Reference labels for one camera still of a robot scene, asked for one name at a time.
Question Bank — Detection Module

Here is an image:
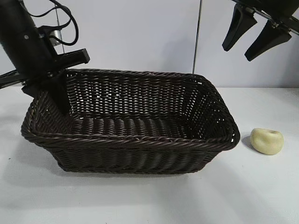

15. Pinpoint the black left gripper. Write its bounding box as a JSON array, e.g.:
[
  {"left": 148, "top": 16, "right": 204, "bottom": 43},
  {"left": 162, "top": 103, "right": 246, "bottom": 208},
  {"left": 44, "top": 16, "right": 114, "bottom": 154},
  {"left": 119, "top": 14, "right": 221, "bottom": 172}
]
[{"left": 0, "top": 0, "right": 91, "bottom": 115}]

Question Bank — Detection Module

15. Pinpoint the dark brown woven basket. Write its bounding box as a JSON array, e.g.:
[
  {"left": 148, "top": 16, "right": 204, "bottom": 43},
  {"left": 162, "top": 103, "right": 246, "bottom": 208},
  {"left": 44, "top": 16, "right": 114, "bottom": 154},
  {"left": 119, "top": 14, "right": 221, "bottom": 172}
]
[{"left": 21, "top": 68, "right": 241, "bottom": 175}]

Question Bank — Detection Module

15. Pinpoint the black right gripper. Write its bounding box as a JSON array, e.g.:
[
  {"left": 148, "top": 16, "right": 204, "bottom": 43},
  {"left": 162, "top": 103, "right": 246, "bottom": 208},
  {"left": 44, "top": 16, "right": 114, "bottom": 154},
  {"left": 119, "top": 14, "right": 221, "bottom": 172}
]
[{"left": 221, "top": 0, "right": 299, "bottom": 62}]

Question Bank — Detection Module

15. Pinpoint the black cable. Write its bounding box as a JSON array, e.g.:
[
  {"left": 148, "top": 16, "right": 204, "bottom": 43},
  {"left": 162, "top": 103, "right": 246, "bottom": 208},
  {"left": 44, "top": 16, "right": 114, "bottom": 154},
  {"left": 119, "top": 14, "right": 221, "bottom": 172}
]
[{"left": 30, "top": 0, "right": 78, "bottom": 46}]

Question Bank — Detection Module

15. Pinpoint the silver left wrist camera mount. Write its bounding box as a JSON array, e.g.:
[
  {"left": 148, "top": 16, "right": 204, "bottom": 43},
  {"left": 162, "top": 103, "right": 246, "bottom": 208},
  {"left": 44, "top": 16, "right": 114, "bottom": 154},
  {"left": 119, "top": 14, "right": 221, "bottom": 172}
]
[{"left": 37, "top": 27, "right": 64, "bottom": 47}]

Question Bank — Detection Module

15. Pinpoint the pale yellow apple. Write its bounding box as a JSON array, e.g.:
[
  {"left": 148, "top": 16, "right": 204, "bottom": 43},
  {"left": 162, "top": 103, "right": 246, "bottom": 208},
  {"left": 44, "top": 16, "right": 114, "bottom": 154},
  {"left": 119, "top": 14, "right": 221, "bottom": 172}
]
[{"left": 249, "top": 128, "right": 285, "bottom": 155}]

